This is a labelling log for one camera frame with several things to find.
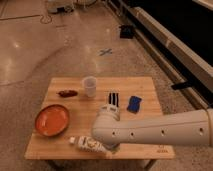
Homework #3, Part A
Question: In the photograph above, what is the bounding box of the dark red chili pepper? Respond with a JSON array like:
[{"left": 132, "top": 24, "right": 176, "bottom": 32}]
[{"left": 58, "top": 90, "right": 78, "bottom": 98}]

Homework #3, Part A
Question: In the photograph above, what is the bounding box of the orange ceramic bowl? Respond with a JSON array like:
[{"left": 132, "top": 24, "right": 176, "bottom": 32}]
[{"left": 35, "top": 104, "right": 69, "bottom": 137}]

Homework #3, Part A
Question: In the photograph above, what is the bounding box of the black white striped block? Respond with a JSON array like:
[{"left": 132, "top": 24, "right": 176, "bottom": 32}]
[{"left": 108, "top": 93, "right": 119, "bottom": 107}]

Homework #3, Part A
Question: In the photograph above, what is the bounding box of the black box on floor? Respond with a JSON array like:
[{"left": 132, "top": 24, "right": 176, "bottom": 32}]
[{"left": 120, "top": 25, "right": 134, "bottom": 39}]

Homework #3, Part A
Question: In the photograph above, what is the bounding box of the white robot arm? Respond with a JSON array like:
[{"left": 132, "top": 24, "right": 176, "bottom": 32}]
[{"left": 91, "top": 104, "right": 213, "bottom": 149}]

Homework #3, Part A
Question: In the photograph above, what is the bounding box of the wooden folding table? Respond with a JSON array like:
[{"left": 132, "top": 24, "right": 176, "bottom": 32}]
[{"left": 24, "top": 76, "right": 176, "bottom": 171}]

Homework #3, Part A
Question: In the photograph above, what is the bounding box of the blue sponge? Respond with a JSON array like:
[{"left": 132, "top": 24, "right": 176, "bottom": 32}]
[{"left": 127, "top": 96, "right": 142, "bottom": 113}]

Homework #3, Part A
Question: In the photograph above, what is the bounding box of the translucent plastic cup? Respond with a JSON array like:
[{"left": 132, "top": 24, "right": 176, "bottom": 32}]
[{"left": 82, "top": 76, "right": 97, "bottom": 97}]

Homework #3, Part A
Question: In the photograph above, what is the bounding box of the white plastic bottle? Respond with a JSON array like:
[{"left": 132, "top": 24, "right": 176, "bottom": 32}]
[{"left": 69, "top": 136, "right": 112, "bottom": 158}]

